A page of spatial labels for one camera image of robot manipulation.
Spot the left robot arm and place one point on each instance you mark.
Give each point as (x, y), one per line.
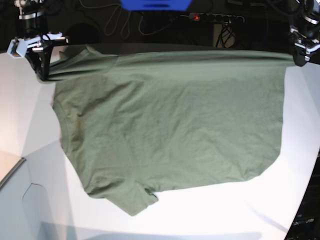
(310, 9)

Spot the blue plastic bin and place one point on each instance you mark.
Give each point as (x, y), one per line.
(155, 5)

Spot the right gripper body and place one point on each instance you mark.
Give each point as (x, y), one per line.
(33, 26)

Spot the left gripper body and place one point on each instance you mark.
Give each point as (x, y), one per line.
(306, 35)

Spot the black power strip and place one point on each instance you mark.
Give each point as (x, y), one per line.
(216, 18)

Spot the green t-shirt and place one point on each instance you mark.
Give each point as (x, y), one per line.
(133, 125)

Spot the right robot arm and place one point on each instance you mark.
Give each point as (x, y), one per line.
(30, 8)

